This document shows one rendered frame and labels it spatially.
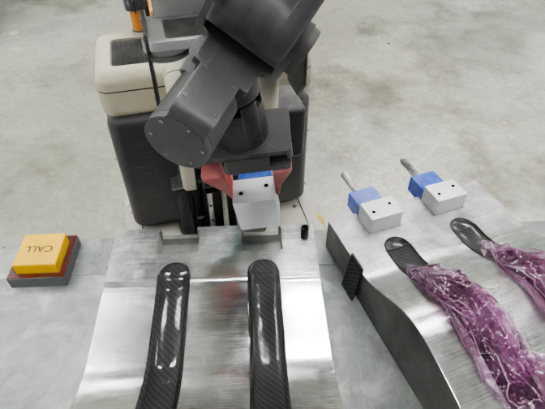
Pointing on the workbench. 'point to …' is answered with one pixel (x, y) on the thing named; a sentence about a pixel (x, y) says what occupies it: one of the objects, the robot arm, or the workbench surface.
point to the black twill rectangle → (352, 277)
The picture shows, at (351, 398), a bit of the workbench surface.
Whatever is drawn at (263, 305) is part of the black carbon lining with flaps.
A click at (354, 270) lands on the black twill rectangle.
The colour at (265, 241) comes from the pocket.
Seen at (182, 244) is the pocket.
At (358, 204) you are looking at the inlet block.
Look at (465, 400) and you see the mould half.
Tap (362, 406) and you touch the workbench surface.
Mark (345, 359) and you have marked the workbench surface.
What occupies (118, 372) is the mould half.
